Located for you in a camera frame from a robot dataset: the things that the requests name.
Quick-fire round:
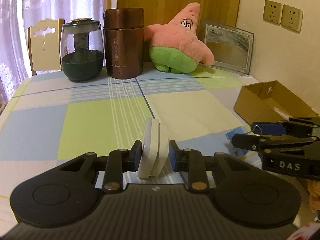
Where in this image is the person's right hand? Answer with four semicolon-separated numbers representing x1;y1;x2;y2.
308;180;320;221

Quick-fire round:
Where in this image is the purple lace curtain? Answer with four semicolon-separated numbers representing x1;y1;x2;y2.
1;0;111;103

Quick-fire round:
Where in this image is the glass jar dark green base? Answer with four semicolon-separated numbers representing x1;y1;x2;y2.
60;18;104;82

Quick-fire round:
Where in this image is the blue binder clip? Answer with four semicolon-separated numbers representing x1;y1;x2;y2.
226;125;262;157

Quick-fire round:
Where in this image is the checkered tablecloth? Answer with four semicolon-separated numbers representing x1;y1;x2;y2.
0;62;313;230

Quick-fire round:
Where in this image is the cream wooden chair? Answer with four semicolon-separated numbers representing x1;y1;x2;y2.
28;18;65;76

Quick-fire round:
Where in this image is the silver picture frame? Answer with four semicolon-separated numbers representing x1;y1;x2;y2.
202;20;254;75

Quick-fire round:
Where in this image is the double wall socket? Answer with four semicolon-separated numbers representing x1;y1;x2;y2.
263;0;303;33

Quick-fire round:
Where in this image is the brown metal thermos canister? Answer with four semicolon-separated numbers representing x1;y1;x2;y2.
104;8;144;79

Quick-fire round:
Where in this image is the white rectangular case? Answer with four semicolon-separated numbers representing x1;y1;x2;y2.
137;118;169;179

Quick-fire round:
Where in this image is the cardboard box tray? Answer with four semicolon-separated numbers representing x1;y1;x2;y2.
234;80;318;125

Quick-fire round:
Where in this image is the pink Patrick star plush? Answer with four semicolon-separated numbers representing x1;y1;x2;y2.
144;2;215;74

